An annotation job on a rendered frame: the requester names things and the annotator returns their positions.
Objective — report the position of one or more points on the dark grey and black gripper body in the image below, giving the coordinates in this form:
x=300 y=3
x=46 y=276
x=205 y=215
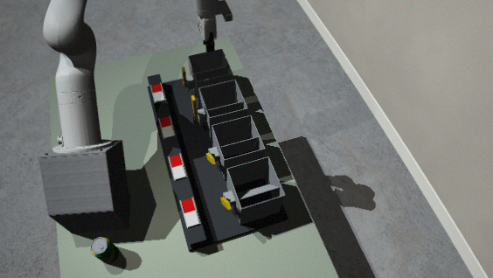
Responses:
x=207 y=25

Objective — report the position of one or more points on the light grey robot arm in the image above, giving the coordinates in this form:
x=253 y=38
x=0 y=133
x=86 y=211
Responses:
x=65 y=31

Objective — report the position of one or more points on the dark green drink can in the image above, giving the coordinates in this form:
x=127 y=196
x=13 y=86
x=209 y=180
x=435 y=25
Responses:
x=104 y=250

